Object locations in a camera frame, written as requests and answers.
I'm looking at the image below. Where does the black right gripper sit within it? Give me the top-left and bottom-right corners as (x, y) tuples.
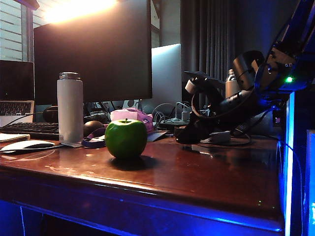
(189, 89), (259, 144)

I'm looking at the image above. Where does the gold metal thermos bottle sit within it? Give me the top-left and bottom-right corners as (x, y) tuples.
(225, 68), (241, 99)

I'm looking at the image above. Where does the green apple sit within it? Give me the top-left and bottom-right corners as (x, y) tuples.
(104, 118), (148, 159)

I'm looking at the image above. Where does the white thermos bottle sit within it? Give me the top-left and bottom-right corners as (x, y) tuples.
(57, 72), (84, 144)

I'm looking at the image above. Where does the white power adapter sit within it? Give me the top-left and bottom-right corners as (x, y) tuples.
(210, 131), (231, 145)

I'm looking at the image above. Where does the power strip with chargers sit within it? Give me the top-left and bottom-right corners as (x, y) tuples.
(152, 102), (197, 130)

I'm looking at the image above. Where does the white cylindrical gripper attachment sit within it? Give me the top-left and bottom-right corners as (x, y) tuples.
(185, 79), (197, 94)

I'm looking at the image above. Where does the grey card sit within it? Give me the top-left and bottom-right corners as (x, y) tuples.
(147, 131), (168, 143)

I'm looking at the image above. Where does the silver monitor back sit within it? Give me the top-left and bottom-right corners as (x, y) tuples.
(151, 43), (182, 106)

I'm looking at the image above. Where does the pink plastic bag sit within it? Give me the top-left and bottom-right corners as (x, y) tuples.
(110, 107), (155, 135)

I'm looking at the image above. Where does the dark grey curtain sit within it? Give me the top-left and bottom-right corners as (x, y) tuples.
(181, 0), (237, 111)

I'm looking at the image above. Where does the black computer mouse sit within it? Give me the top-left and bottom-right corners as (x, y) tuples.
(83, 120), (105, 137)

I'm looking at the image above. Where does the large black monitor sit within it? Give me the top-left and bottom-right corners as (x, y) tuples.
(33, 0), (153, 105)

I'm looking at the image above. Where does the black keyboard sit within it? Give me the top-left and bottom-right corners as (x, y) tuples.
(0, 122), (60, 141)

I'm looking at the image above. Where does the white flat computer mouse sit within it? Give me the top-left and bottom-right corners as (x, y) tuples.
(0, 140), (55, 154)

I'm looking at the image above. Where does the paper notebook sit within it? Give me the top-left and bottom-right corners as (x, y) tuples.
(0, 132), (31, 143)

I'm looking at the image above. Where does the silver laptop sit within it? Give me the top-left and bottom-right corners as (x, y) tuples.
(0, 60), (35, 127)

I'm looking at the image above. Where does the blue lit vertical post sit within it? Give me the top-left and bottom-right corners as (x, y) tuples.
(283, 90), (296, 236)

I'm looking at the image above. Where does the thin dark wire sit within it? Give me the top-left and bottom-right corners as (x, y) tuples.
(270, 135), (305, 236)

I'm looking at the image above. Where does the purple lanyard strap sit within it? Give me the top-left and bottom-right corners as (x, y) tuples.
(81, 127), (109, 149)

